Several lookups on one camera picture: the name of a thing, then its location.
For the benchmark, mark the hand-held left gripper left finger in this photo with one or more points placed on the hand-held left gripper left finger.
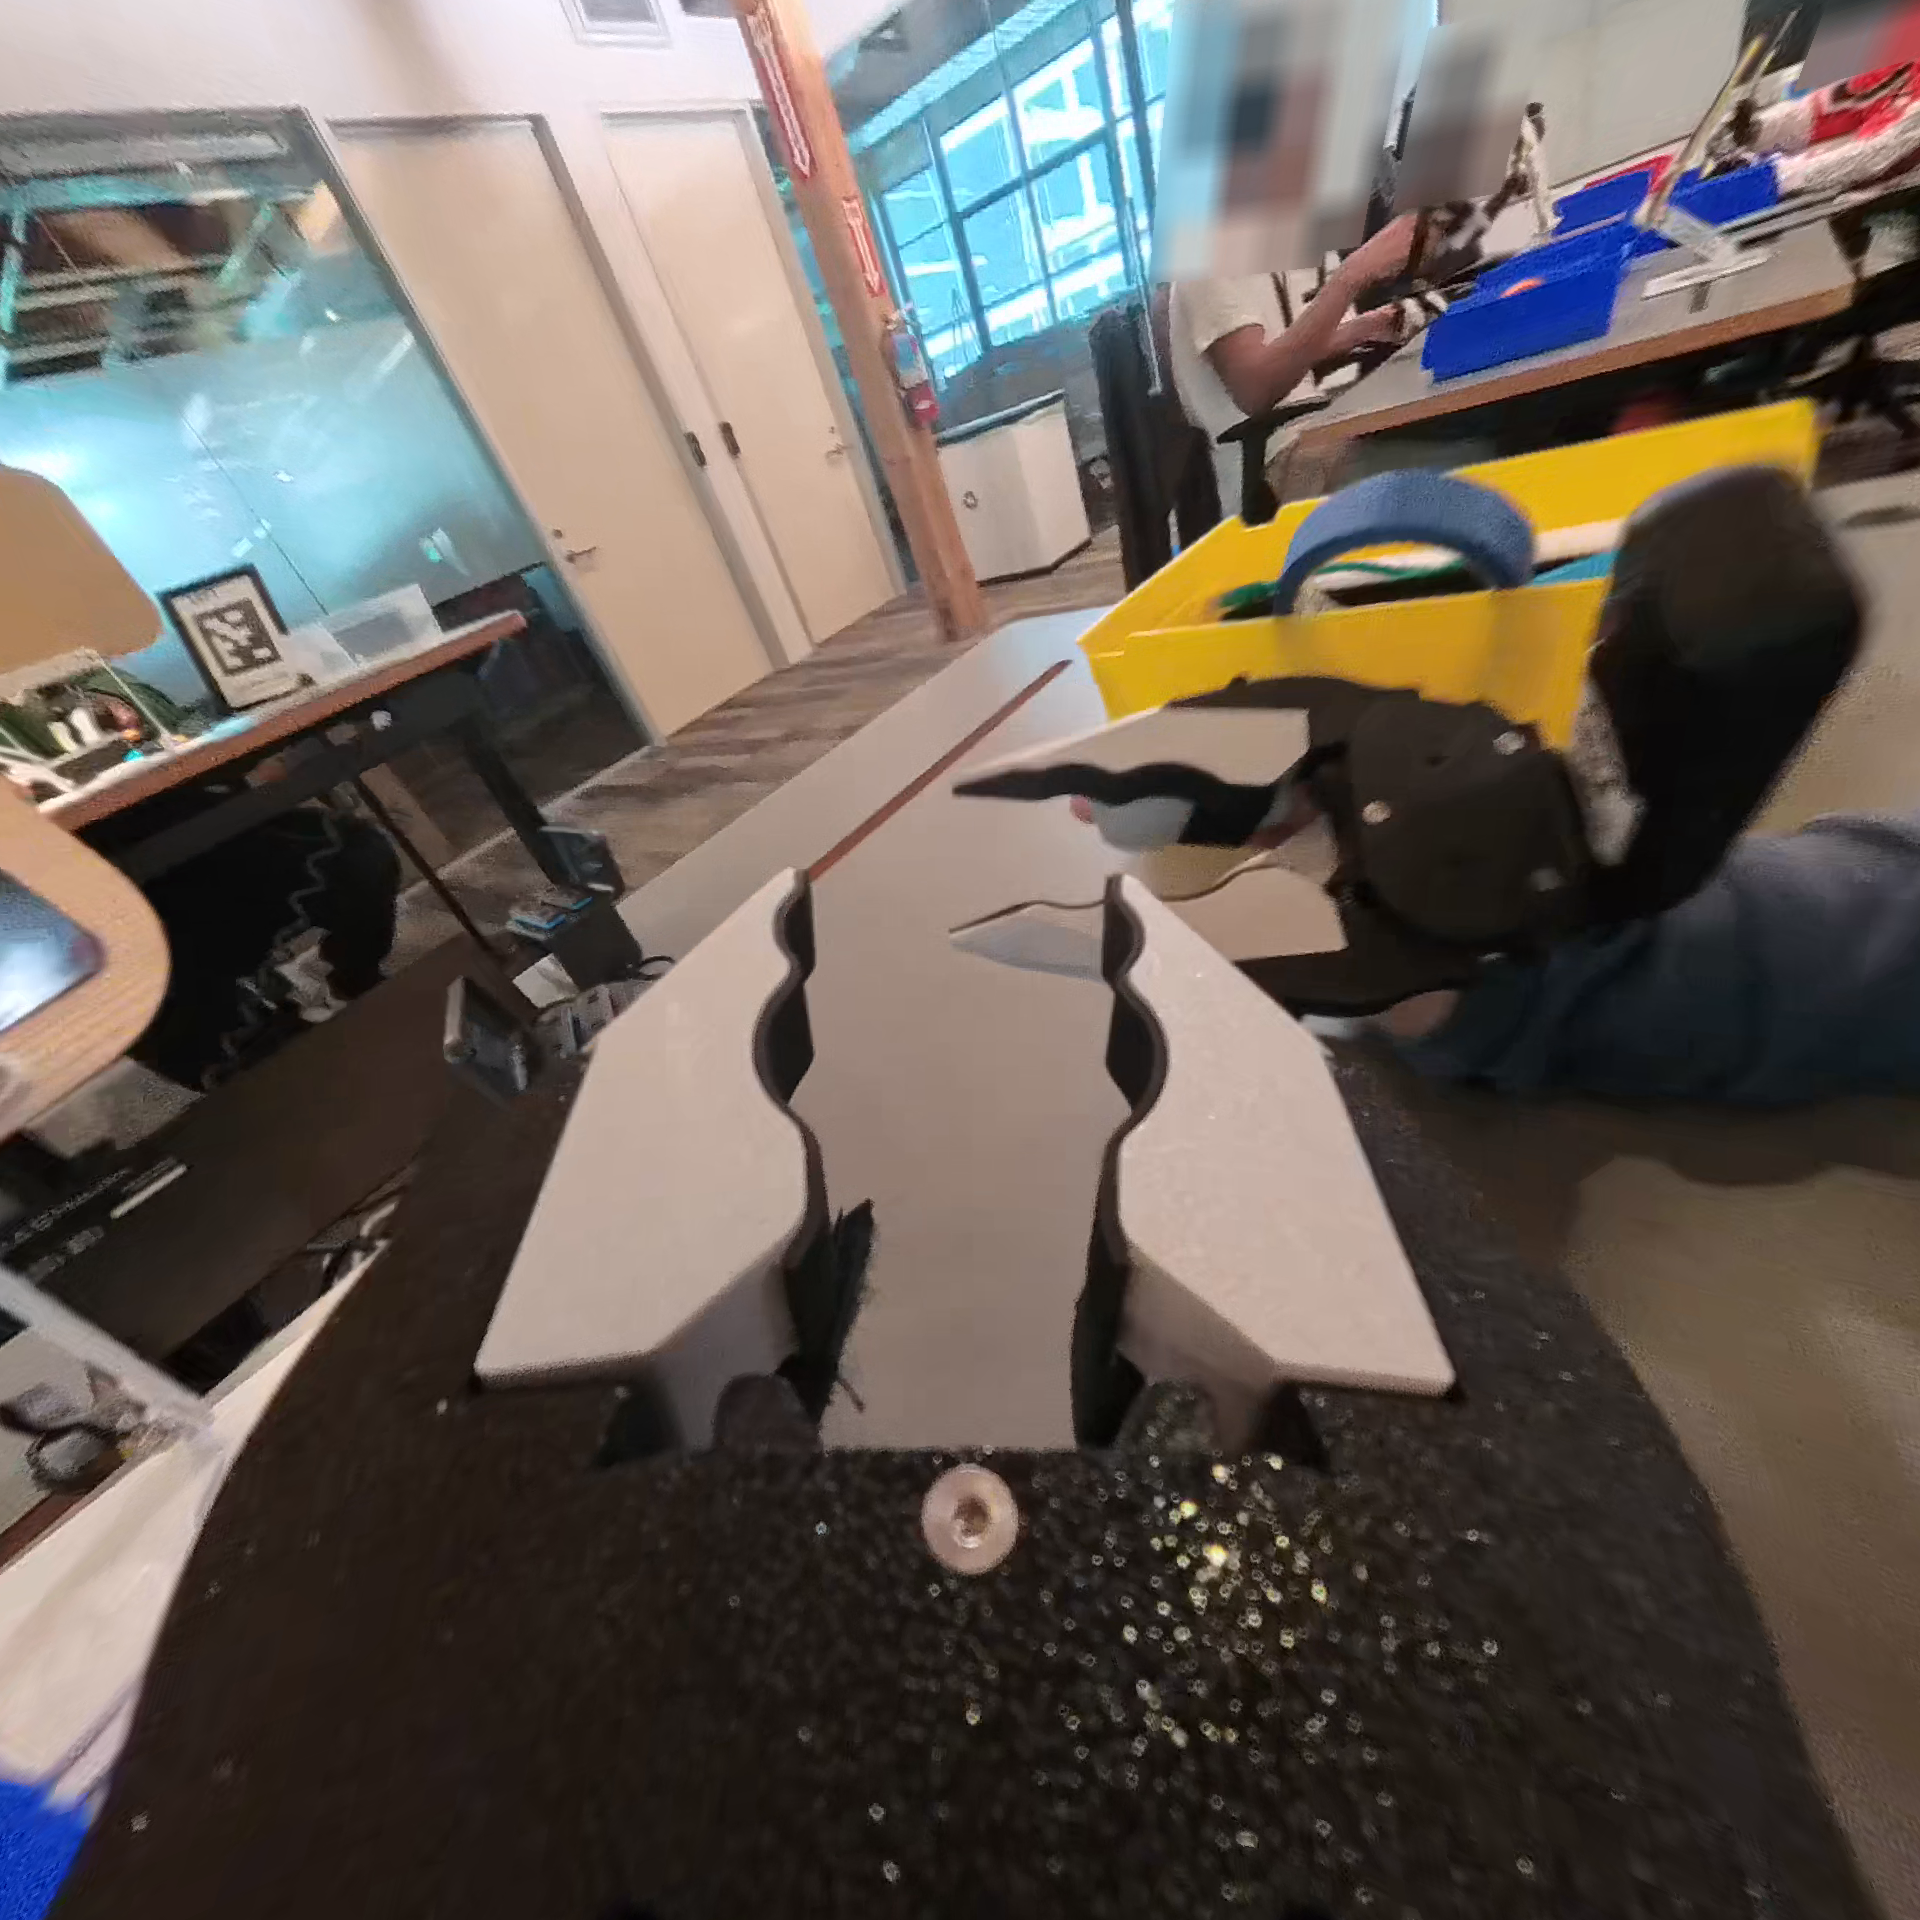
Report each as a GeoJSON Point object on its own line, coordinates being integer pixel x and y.
{"type": "Point", "coordinates": [644, 1171]}

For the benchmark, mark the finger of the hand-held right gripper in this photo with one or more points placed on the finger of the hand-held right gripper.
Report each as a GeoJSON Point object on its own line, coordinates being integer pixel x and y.
{"type": "Point", "coordinates": [1051, 943]}
{"type": "Point", "coordinates": [1185, 739]}

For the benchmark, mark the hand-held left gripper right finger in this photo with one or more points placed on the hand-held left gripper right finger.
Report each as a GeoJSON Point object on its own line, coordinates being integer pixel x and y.
{"type": "Point", "coordinates": [1274, 1200]}

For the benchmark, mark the black white cloth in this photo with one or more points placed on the black white cloth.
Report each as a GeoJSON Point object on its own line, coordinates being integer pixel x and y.
{"type": "Point", "coordinates": [1140, 823]}

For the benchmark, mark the yellow plastic bin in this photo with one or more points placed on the yellow plastic bin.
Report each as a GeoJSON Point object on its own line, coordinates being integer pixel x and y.
{"type": "Point", "coordinates": [1425, 660]}

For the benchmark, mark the blue tape roll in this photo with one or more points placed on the blue tape roll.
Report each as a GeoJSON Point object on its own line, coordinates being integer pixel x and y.
{"type": "Point", "coordinates": [1410, 503]}

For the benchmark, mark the person's right forearm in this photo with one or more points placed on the person's right forearm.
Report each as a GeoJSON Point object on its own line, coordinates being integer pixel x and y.
{"type": "Point", "coordinates": [1725, 975]}

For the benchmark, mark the grey power box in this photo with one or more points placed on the grey power box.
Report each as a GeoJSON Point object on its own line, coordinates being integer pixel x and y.
{"type": "Point", "coordinates": [482, 1034]}

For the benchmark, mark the white cabinet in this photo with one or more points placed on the white cabinet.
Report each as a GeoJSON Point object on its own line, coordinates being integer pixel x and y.
{"type": "Point", "coordinates": [1021, 495]}

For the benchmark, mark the black coat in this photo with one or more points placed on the black coat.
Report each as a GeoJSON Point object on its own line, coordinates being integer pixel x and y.
{"type": "Point", "coordinates": [1148, 435]}

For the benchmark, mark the black battery charger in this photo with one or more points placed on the black battery charger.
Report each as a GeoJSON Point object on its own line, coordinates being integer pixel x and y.
{"type": "Point", "coordinates": [578, 863]}

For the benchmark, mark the red fire extinguisher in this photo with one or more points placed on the red fire extinguisher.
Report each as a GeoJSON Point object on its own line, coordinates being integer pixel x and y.
{"type": "Point", "coordinates": [915, 383]}

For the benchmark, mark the blue plastic bin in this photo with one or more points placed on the blue plastic bin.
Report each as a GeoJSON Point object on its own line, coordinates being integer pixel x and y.
{"type": "Point", "coordinates": [38, 1852]}
{"type": "Point", "coordinates": [1515, 323]}
{"type": "Point", "coordinates": [1725, 195]}

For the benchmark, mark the white door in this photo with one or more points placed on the white door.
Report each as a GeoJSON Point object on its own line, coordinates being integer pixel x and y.
{"type": "Point", "coordinates": [524, 420]}
{"type": "Point", "coordinates": [734, 374]}

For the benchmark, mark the red sign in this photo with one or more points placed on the red sign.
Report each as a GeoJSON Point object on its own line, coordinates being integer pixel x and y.
{"type": "Point", "coordinates": [862, 249]}
{"type": "Point", "coordinates": [783, 105]}

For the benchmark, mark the large window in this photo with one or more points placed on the large window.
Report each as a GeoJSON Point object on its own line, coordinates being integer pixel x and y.
{"type": "Point", "coordinates": [1051, 165]}

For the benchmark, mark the clear plastic container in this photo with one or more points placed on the clear plastic container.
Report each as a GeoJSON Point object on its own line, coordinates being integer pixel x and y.
{"type": "Point", "coordinates": [375, 626]}

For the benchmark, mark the black white tag sign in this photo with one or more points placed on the black white tag sign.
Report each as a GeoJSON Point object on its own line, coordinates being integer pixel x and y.
{"type": "Point", "coordinates": [232, 638]}

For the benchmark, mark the red white cloth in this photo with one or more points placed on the red white cloth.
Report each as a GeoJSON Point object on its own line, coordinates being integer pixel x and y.
{"type": "Point", "coordinates": [1845, 128]}

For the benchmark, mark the beige rounded panel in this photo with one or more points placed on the beige rounded panel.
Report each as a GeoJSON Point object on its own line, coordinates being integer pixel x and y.
{"type": "Point", "coordinates": [68, 584]}

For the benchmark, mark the wooden post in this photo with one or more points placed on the wooden post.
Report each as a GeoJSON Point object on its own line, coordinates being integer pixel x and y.
{"type": "Point", "coordinates": [939, 540]}

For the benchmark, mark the curved plywood frame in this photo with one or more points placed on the curved plywood frame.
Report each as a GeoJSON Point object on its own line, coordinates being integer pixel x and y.
{"type": "Point", "coordinates": [128, 960]}

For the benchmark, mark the wall vent grille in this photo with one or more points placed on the wall vent grille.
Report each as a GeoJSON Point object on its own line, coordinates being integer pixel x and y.
{"type": "Point", "coordinates": [614, 18]}

